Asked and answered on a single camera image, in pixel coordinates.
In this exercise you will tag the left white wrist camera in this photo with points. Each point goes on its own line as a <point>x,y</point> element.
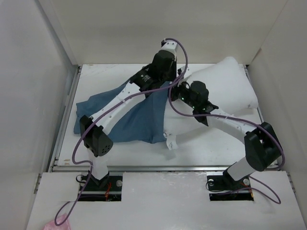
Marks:
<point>169,45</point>

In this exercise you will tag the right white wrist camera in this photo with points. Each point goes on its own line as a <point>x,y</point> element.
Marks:
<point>184,73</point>

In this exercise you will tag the blue pillowcase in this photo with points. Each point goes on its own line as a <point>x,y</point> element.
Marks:
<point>144,122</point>

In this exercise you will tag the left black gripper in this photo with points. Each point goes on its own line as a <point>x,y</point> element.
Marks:
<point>173,78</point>

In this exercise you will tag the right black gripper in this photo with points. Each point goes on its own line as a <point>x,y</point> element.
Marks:
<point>175,89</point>

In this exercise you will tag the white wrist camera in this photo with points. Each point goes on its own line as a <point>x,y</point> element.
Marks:
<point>184,73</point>
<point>169,45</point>

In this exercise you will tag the pink plastic bag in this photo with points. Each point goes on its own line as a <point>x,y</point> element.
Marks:
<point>52,226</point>

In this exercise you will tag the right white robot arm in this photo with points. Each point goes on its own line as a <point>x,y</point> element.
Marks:
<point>261,144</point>

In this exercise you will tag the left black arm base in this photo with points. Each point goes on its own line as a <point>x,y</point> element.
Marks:
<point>110,190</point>

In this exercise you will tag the aluminium rail frame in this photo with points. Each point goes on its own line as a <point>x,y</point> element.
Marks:
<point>203,149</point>

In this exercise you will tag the white pillow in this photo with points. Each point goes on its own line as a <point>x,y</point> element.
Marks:
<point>229,89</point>

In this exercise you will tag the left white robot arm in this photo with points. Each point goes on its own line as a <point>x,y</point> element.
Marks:
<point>95,128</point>

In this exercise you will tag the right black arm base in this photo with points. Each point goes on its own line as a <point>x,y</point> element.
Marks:
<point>221,189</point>

